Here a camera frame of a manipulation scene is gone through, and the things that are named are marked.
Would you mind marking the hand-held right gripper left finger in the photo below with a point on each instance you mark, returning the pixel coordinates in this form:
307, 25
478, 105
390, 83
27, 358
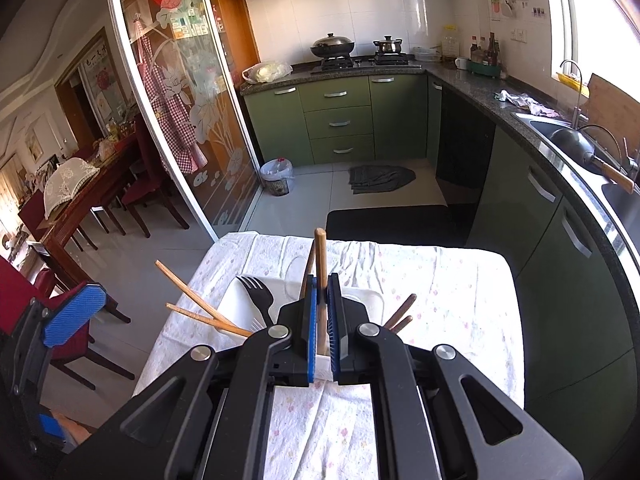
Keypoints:
312, 332

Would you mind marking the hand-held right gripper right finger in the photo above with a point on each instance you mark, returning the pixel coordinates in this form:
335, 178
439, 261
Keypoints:
334, 332

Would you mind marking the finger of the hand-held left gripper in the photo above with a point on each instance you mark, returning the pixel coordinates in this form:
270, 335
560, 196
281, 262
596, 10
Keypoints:
75, 315
50, 427

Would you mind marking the white plastic utensil holder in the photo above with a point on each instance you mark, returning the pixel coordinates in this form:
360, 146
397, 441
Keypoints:
372, 305

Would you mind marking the black plastic fork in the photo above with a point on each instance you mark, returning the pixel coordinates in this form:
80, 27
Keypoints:
257, 292

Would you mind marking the wooden chopsticks pair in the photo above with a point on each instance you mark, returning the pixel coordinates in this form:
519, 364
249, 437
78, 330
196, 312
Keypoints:
185, 290

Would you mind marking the dark red dining chair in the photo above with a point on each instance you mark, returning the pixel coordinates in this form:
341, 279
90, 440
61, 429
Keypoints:
70, 355
145, 190

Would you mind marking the wooden dining table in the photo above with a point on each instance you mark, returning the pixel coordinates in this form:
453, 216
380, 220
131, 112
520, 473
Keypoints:
85, 215

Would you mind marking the black floor mat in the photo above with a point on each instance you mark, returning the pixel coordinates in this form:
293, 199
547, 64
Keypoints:
395, 225

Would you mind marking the white floral tablecloth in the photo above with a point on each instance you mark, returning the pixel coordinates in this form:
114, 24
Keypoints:
450, 285

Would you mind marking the white lace cover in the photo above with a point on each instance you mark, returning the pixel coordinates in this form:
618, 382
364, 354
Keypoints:
70, 180

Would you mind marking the clear trash bin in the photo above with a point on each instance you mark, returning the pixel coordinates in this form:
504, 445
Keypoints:
276, 177

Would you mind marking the grey floor cloth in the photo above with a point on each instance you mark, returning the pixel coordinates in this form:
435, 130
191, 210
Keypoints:
380, 177

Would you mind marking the etched glass sliding door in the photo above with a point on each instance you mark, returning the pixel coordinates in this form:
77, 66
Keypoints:
220, 160

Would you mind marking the green drawer cabinet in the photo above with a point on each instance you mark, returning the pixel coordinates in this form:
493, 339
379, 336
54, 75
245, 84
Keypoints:
340, 120

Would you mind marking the green sink cabinet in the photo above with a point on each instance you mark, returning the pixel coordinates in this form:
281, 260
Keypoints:
525, 220

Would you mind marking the red checked apron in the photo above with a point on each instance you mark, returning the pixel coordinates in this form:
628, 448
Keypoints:
170, 105

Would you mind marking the white plastic bag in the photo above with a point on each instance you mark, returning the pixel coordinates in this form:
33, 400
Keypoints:
267, 71

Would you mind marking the black gas stove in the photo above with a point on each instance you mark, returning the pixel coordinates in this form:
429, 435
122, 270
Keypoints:
365, 63

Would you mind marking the dark granite counter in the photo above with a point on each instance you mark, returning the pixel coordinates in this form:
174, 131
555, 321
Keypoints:
475, 85

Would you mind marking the black wok with lid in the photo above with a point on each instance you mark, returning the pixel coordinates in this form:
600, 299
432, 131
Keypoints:
332, 46

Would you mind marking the steel sink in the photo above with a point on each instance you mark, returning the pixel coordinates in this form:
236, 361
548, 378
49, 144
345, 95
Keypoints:
537, 125

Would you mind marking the steel cooking pot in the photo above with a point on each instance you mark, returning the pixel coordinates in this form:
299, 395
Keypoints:
387, 46

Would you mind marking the clear food container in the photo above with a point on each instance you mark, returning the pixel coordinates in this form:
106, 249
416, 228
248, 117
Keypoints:
426, 52

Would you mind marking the white mug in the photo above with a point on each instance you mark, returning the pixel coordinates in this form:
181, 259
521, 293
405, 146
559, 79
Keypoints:
461, 63

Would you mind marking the crumpled dish rags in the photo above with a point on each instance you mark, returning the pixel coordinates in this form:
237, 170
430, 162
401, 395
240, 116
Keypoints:
525, 102

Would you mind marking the yellow lid glass jar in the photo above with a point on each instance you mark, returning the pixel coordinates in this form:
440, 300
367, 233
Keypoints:
450, 42

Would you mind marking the cluster of condiment bottles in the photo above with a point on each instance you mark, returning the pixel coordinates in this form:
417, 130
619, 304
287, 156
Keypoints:
487, 52

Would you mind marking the chrome faucet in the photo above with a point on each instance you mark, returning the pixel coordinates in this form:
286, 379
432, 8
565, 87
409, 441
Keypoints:
579, 90

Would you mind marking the wooden cutting board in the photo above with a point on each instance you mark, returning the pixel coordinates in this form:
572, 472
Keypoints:
610, 105

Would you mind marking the kitchen window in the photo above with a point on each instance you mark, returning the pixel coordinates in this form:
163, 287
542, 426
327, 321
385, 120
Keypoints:
595, 15

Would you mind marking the framed wall picture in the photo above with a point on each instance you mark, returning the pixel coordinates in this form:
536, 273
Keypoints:
102, 77

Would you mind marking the white wall outlet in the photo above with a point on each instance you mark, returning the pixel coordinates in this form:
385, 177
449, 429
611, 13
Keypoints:
519, 35

